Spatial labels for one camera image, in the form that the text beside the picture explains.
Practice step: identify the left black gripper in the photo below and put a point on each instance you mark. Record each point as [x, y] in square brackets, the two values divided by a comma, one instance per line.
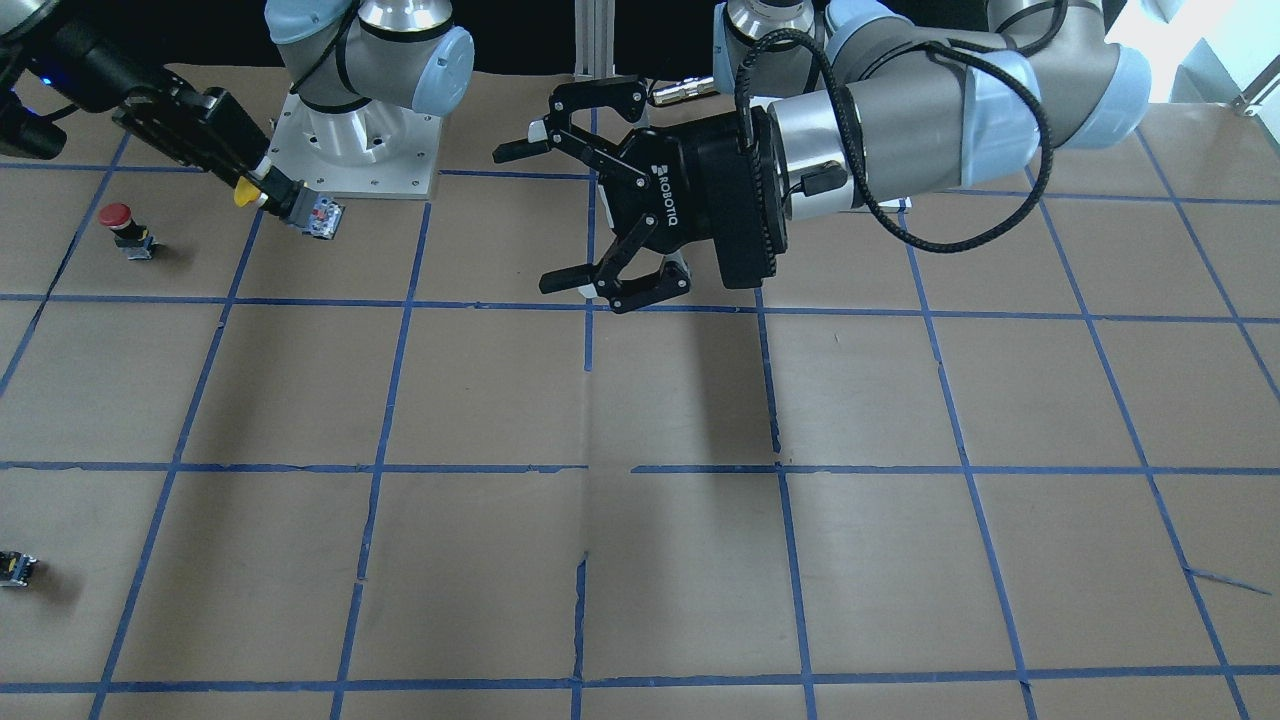
[688, 178]

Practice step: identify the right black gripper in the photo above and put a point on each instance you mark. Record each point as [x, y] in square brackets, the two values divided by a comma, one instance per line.
[168, 112]

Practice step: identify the yellow push button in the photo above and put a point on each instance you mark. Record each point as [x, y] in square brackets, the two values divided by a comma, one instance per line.
[317, 215]

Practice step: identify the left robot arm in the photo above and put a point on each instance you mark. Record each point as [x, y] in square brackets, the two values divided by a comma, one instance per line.
[836, 110]

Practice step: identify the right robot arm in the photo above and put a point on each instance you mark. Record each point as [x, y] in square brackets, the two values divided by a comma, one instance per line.
[117, 56]

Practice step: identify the red push button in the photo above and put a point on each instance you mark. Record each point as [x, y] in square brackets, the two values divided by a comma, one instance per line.
[134, 240]

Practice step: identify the silver cable connector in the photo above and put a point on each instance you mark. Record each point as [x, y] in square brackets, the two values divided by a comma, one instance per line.
[689, 89]

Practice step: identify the aluminium frame post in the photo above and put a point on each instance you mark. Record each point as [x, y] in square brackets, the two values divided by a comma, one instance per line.
[594, 30]

